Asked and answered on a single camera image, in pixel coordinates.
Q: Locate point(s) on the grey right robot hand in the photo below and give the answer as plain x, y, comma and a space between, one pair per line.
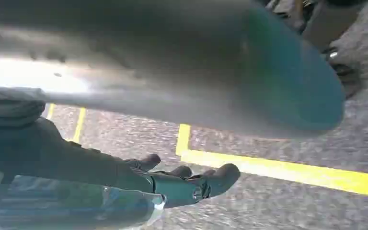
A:
177, 63

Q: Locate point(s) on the ribbed grey right robot arm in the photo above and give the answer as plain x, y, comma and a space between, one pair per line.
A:
9, 108

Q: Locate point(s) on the thin yellow floor tape strip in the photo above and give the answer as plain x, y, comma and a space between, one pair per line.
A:
50, 111
79, 125

